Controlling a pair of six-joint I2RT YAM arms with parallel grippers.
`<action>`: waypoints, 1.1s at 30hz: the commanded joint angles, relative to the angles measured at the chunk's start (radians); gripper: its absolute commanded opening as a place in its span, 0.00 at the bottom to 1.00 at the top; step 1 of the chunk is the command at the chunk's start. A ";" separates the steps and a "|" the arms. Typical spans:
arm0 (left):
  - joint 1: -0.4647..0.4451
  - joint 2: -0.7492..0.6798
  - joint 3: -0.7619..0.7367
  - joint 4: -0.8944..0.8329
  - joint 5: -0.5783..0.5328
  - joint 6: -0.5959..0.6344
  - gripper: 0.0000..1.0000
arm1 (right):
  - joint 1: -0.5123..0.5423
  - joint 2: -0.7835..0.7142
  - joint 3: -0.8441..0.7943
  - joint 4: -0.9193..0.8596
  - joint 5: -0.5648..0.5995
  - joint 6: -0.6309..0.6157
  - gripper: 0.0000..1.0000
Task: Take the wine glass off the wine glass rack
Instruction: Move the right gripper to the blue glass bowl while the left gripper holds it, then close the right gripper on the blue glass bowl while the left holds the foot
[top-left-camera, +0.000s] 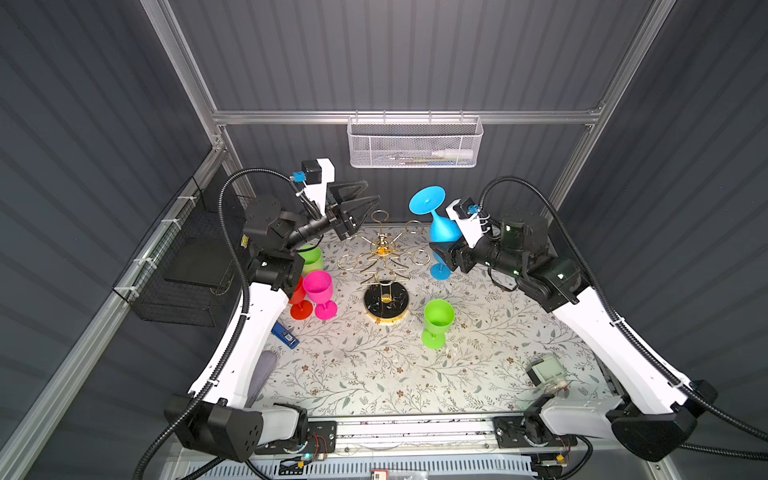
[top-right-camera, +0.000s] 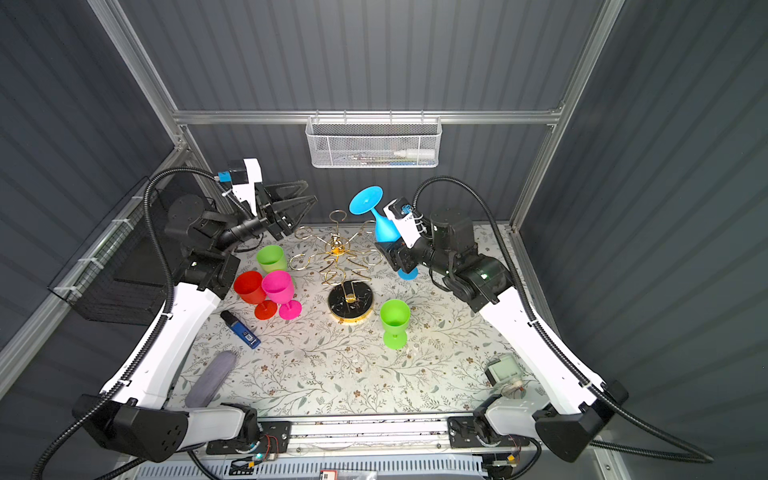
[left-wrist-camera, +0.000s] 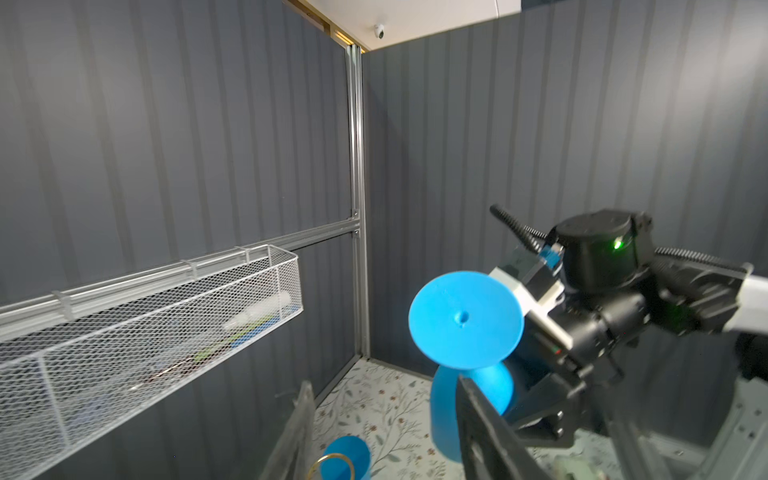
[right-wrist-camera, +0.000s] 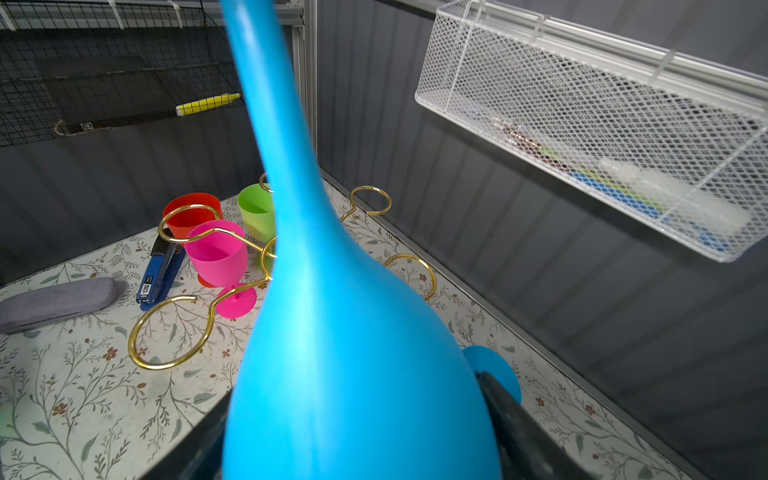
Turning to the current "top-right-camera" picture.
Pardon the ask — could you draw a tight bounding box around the red wine glass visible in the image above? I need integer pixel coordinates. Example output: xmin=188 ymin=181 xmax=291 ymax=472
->
xmin=233 ymin=270 xmax=278 ymax=321

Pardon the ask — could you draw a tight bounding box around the black wire basket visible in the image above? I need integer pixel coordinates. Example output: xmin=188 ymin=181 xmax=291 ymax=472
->
xmin=48 ymin=177 xmax=166 ymax=326

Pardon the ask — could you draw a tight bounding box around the green wine glass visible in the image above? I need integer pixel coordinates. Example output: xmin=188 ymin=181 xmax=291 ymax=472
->
xmin=256 ymin=245 xmax=288 ymax=274
xmin=380 ymin=299 xmax=411 ymax=350

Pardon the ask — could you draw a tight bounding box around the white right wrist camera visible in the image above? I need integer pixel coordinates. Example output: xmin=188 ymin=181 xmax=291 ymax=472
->
xmin=384 ymin=198 xmax=424 ymax=248

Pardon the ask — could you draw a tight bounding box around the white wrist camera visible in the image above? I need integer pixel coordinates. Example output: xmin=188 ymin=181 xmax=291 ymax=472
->
xmin=217 ymin=158 xmax=263 ymax=217
xmin=384 ymin=198 xmax=424 ymax=248

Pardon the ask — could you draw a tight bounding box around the white marker in basket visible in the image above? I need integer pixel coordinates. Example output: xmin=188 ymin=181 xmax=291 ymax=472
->
xmin=393 ymin=148 xmax=437 ymax=162

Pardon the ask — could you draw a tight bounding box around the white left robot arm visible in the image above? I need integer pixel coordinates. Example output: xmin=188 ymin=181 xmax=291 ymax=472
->
xmin=31 ymin=167 xmax=317 ymax=479

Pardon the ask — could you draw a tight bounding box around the white mesh basket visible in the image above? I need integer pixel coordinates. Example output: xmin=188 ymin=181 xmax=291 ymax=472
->
xmin=305 ymin=118 xmax=443 ymax=169

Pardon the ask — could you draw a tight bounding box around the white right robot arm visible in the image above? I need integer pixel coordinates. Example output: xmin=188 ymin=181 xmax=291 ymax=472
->
xmin=350 ymin=186 xmax=714 ymax=464

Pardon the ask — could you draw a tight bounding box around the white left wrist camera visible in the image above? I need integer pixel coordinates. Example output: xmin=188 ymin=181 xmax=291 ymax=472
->
xmin=217 ymin=158 xmax=263 ymax=217

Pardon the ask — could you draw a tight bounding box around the pink wine glass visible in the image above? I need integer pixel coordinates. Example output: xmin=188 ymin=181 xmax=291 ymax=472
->
xmin=262 ymin=270 xmax=303 ymax=321

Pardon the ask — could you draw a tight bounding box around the gold wine glass rack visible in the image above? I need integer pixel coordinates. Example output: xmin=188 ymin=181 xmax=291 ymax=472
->
xmin=288 ymin=209 xmax=383 ymax=325

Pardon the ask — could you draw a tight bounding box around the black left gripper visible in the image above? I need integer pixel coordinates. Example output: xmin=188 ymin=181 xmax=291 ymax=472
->
xmin=213 ymin=180 xmax=314 ymax=260

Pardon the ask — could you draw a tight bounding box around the small white scale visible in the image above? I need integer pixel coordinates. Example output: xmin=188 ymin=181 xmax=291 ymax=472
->
xmin=484 ymin=354 xmax=524 ymax=398

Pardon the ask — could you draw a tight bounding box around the blue handled tool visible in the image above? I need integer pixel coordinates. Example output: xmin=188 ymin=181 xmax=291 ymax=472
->
xmin=219 ymin=310 xmax=261 ymax=349

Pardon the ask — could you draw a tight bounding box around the blue wine glass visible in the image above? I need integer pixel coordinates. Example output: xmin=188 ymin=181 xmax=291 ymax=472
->
xmin=397 ymin=267 xmax=418 ymax=281
xmin=349 ymin=186 xmax=401 ymax=242

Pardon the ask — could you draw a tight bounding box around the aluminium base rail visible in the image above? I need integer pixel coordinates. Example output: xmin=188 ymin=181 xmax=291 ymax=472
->
xmin=143 ymin=409 xmax=631 ymax=480

